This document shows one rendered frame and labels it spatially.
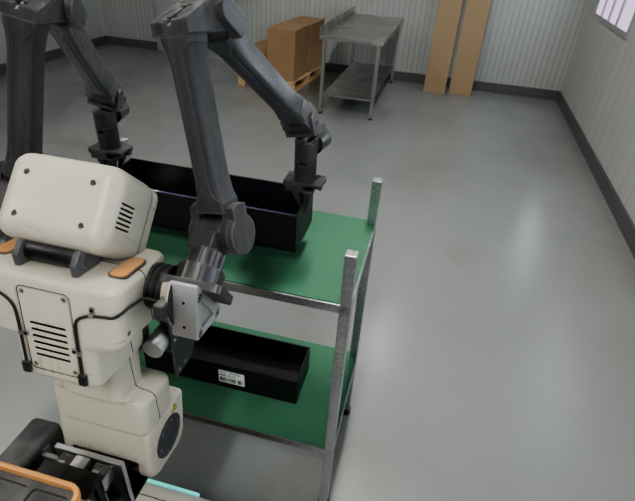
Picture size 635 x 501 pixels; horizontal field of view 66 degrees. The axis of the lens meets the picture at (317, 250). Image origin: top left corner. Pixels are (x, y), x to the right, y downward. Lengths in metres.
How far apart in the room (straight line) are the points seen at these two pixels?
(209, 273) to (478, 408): 1.72
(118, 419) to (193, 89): 0.69
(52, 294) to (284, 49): 5.46
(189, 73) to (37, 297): 0.45
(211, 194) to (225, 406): 1.02
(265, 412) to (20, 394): 1.18
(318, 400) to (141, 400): 0.82
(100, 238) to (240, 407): 1.05
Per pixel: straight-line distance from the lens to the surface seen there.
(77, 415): 1.22
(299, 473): 2.04
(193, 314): 0.86
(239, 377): 1.76
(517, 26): 7.09
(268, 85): 1.06
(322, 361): 1.91
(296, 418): 1.74
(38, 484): 1.04
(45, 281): 0.91
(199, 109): 0.87
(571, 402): 2.59
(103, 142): 1.47
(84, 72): 1.29
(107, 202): 0.85
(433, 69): 6.80
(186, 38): 0.86
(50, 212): 0.90
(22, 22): 1.04
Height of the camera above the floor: 1.74
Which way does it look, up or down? 34 degrees down
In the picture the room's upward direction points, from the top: 4 degrees clockwise
